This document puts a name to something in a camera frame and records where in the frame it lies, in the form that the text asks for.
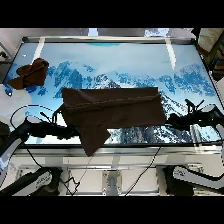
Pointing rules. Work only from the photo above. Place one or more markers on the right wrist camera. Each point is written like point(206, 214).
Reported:
point(190, 106)

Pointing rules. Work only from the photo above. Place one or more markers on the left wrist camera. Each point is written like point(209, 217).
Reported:
point(54, 117)

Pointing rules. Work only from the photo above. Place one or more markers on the silver frame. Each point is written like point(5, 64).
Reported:
point(140, 152)

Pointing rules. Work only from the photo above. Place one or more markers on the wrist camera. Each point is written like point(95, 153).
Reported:
point(190, 106)
point(54, 117)

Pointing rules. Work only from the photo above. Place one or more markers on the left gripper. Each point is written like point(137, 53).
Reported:
point(68, 132)

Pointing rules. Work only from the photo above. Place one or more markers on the brown garment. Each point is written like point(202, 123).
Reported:
point(31, 75)

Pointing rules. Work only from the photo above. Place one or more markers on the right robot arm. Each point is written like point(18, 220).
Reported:
point(213, 115)

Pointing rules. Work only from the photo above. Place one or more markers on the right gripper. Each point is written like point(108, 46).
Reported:
point(177, 121)

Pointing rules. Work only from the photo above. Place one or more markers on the dark brown shirt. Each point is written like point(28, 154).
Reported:
point(113, 108)

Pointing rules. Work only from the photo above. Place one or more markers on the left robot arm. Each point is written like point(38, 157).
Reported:
point(13, 137)

